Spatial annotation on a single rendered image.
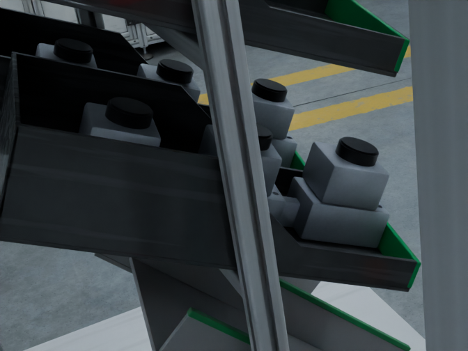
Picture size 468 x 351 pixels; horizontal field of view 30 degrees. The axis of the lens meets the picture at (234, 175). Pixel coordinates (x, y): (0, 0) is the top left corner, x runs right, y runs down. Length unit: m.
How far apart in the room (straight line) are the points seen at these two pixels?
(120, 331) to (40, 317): 1.60
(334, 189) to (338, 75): 3.43
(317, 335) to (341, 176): 0.21
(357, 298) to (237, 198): 0.67
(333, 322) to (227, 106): 0.35
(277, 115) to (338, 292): 0.48
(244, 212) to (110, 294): 2.28
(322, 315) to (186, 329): 0.21
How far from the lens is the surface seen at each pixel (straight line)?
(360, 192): 0.62
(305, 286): 0.94
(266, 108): 0.73
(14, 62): 0.60
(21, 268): 3.03
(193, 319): 0.58
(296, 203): 0.63
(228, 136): 0.48
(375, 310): 1.13
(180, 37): 0.52
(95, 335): 1.18
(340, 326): 0.79
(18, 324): 2.77
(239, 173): 0.49
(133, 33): 4.53
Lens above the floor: 1.56
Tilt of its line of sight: 28 degrees down
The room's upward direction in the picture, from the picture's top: 9 degrees counter-clockwise
